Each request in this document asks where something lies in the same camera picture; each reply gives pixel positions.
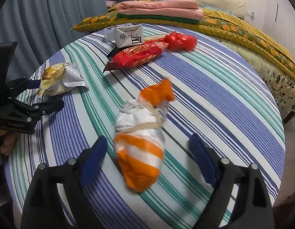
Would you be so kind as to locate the green white milk carton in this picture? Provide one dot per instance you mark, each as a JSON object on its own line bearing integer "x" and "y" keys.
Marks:
{"x": 125, "y": 35}

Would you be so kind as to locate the red crumpled plastic bag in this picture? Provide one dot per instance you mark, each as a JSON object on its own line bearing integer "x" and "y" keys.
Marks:
{"x": 179, "y": 42}

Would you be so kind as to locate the beige biscuit packet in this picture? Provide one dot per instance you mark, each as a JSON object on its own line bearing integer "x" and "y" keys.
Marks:
{"x": 154, "y": 37}

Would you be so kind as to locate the striped blue green tablecloth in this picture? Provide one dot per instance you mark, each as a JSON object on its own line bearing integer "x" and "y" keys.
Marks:
{"x": 218, "y": 96}

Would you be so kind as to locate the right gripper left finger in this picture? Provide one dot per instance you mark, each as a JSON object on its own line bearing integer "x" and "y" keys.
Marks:
{"x": 43, "y": 208}

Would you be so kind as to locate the pink folded blanket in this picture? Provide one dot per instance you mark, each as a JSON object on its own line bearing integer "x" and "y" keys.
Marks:
{"x": 188, "y": 9}

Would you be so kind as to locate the orange white plastic bag bundle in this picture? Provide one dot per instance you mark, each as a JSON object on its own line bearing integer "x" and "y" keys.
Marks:
{"x": 139, "y": 141}

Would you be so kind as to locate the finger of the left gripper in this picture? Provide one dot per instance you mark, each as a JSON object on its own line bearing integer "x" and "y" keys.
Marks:
{"x": 39, "y": 109}
{"x": 21, "y": 84}

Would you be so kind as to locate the yellow floral quilt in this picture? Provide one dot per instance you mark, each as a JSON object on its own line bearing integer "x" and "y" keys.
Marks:
{"x": 215, "y": 23}

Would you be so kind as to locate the dark wooden bed leg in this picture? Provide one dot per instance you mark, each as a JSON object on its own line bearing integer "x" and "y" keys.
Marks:
{"x": 288, "y": 117}

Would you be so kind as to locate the green folded cloth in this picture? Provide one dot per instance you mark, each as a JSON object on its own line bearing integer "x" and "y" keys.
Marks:
{"x": 159, "y": 17}

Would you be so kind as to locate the red snack packet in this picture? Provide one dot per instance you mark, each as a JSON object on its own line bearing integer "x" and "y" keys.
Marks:
{"x": 136, "y": 56}

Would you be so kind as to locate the person's left hand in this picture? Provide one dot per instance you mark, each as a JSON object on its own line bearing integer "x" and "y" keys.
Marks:
{"x": 9, "y": 140}

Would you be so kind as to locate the blue grey curtain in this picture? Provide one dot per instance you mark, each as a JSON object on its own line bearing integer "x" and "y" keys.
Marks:
{"x": 41, "y": 28}

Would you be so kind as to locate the yellow white snack wrapper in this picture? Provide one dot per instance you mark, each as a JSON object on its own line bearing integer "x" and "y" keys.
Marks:
{"x": 60, "y": 78}

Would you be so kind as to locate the wall socket plug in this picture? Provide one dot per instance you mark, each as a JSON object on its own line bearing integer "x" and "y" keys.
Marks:
{"x": 251, "y": 15}

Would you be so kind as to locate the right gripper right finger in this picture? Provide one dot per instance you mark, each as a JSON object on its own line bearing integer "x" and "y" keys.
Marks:
{"x": 252, "y": 208}

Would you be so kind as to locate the dark green wrapper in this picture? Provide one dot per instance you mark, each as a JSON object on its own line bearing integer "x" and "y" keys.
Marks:
{"x": 115, "y": 51}

